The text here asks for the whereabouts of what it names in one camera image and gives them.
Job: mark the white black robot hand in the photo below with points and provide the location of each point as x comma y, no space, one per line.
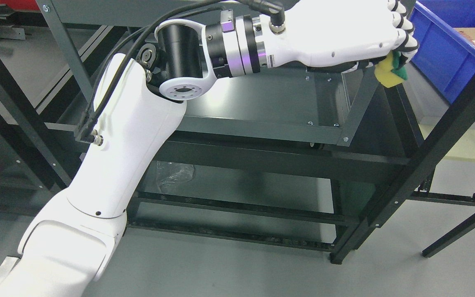
326,33

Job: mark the green yellow sponge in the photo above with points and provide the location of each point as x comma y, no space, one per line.
389,73

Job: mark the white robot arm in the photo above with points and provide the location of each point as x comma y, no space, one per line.
139,101

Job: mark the dark grey metal shelf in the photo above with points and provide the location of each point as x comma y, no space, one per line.
292,93

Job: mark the black metal shelf rack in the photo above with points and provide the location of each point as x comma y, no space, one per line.
385,140

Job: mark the blue plastic bin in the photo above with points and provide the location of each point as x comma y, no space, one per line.
445,56

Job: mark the clear plastic bag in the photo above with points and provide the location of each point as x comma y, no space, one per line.
170,176

